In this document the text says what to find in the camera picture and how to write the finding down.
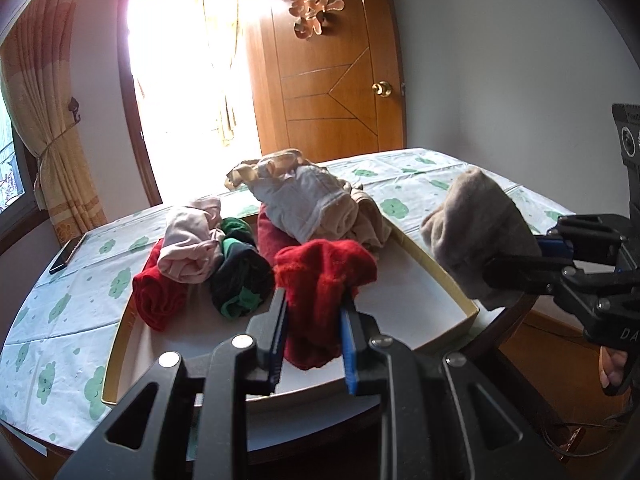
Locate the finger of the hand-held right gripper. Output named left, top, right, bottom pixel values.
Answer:
left=536, top=213, right=629, bottom=272
left=481, top=256, right=617, bottom=329

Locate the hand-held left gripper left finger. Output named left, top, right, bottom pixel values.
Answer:
left=54, top=287, right=289, bottom=480

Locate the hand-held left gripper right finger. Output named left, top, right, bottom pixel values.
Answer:
left=339, top=299, right=569, bottom=480

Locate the bright red underwear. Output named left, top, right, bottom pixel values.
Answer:
left=274, top=239, right=378, bottom=372

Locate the tan underwear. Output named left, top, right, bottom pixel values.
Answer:
left=420, top=166, right=543, bottom=311

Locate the white cardboard box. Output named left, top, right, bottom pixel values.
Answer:
left=101, top=210, right=480, bottom=413

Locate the black and green underwear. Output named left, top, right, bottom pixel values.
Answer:
left=210, top=217, right=276, bottom=319

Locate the dark red underwear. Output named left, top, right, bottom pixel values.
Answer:
left=256, top=210, right=303, bottom=273
left=132, top=239, right=192, bottom=332

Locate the pale pink underwear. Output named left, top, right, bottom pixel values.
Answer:
left=157, top=196, right=227, bottom=284

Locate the white lace-trimmed underwear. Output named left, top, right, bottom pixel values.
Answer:
left=225, top=149, right=360, bottom=245

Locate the person's right hand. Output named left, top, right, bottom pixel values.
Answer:
left=597, top=346, right=630, bottom=390

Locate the table with green-patterned cloth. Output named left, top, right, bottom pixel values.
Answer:
left=0, top=147, right=576, bottom=453

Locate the black phone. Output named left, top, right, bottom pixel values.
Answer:
left=49, top=236, right=87, bottom=275

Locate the wooden door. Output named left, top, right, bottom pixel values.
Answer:
left=245, top=0, right=408, bottom=158

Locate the beige curtain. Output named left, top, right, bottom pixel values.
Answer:
left=0, top=0, right=108, bottom=246

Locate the window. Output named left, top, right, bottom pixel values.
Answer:
left=0, top=95, right=51, bottom=256

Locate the pink paper door decoration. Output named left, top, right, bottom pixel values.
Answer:
left=289, top=0, right=346, bottom=41

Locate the black braided cable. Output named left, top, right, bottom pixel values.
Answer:
left=542, top=412, right=631, bottom=458

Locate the wooden door frame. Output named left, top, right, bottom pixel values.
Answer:
left=116, top=0, right=271, bottom=206

